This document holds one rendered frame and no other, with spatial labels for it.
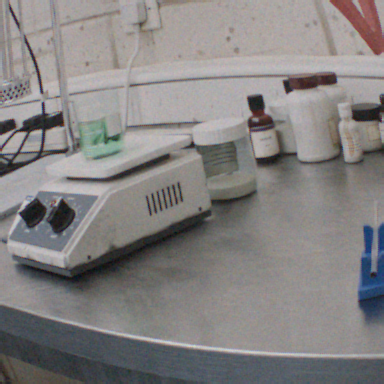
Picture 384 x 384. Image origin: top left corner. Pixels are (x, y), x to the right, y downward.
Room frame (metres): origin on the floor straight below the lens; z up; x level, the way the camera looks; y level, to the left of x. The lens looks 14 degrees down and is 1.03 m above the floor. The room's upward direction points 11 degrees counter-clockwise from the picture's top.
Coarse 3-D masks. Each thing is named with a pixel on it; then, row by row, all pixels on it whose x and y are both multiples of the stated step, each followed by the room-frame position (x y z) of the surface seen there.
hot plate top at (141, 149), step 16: (128, 144) 1.04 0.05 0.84; (144, 144) 1.02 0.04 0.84; (160, 144) 1.00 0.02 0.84; (176, 144) 1.00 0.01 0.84; (64, 160) 1.04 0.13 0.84; (80, 160) 1.02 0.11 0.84; (112, 160) 0.97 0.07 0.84; (128, 160) 0.96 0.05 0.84; (144, 160) 0.97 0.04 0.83; (80, 176) 0.97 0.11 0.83; (96, 176) 0.95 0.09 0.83
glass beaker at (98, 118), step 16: (80, 96) 0.98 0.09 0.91; (96, 96) 0.98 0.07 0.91; (112, 96) 0.99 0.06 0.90; (80, 112) 0.98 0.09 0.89; (96, 112) 0.98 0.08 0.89; (112, 112) 0.98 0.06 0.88; (80, 128) 0.99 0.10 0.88; (96, 128) 0.98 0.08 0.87; (112, 128) 0.98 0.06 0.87; (80, 144) 0.99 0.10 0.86; (96, 144) 0.98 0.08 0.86; (112, 144) 0.98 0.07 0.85; (96, 160) 0.98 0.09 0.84
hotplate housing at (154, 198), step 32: (160, 160) 1.01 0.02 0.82; (192, 160) 1.00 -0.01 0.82; (64, 192) 0.98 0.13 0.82; (96, 192) 0.94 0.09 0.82; (128, 192) 0.95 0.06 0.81; (160, 192) 0.97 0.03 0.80; (192, 192) 1.00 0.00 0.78; (96, 224) 0.92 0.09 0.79; (128, 224) 0.94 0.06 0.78; (160, 224) 0.97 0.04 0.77; (32, 256) 0.94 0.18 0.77; (64, 256) 0.89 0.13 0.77; (96, 256) 0.91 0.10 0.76
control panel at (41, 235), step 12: (48, 192) 1.00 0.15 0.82; (60, 192) 0.98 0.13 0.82; (48, 204) 0.98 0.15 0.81; (72, 204) 0.95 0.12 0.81; (84, 204) 0.94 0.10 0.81; (84, 216) 0.92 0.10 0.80; (24, 228) 0.97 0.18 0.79; (36, 228) 0.96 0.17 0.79; (48, 228) 0.94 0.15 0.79; (72, 228) 0.91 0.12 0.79; (24, 240) 0.95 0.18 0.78; (36, 240) 0.94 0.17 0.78; (48, 240) 0.92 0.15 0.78; (60, 240) 0.91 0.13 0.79
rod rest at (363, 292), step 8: (368, 224) 0.76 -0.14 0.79; (368, 232) 0.75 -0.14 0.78; (368, 240) 0.75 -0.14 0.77; (368, 248) 0.75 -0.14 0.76; (368, 256) 0.75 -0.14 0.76; (368, 264) 0.68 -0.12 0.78; (360, 272) 0.71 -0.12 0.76; (368, 272) 0.68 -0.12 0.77; (360, 280) 0.69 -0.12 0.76; (368, 280) 0.68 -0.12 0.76; (376, 280) 0.67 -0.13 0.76; (360, 288) 0.67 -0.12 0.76; (368, 288) 0.67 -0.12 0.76; (376, 288) 0.67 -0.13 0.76; (360, 296) 0.67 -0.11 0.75; (368, 296) 0.67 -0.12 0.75; (376, 296) 0.67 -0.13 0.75
